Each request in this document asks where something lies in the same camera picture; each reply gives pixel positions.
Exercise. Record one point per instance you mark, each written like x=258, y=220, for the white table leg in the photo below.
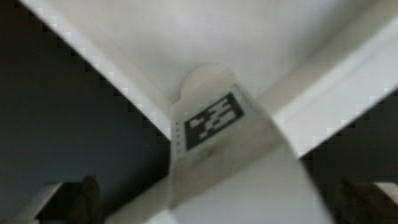
x=240, y=182

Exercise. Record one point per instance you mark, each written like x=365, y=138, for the white L-shaped obstacle wall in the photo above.
x=319, y=100

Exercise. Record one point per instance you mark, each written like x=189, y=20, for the white square table top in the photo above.
x=148, y=38

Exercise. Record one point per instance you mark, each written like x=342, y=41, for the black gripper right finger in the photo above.
x=368, y=202

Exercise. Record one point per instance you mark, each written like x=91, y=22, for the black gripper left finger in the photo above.
x=66, y=204

